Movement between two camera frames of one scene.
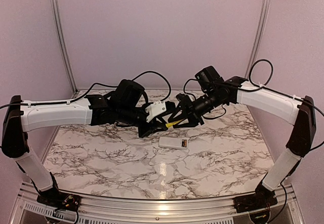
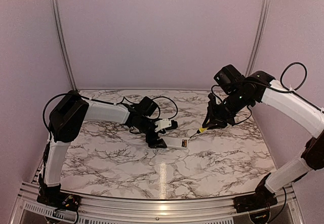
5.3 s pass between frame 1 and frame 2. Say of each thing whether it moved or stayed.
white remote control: stayed
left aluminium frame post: stayed
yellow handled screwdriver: moved
